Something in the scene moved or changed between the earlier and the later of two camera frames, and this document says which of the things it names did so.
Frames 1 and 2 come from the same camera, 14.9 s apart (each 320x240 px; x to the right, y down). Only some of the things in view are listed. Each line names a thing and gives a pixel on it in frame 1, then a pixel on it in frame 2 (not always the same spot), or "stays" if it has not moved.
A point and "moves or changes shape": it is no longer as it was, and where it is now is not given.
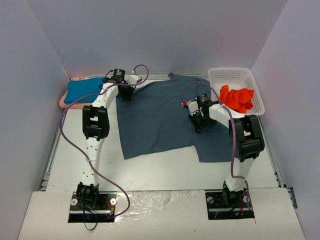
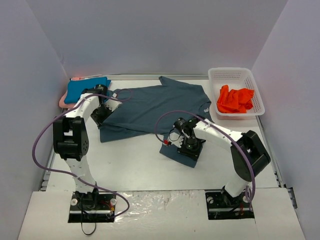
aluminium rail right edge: (275, 163) stays
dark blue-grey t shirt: (156, 120) moves or changes shape
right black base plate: (224, 204) stays
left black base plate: (101, 209) stays
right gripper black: (200, 121) to (188, 153)
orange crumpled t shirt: (238, 99) stays
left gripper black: (126, 93) to (99, 117)
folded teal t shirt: (77, 88) stays
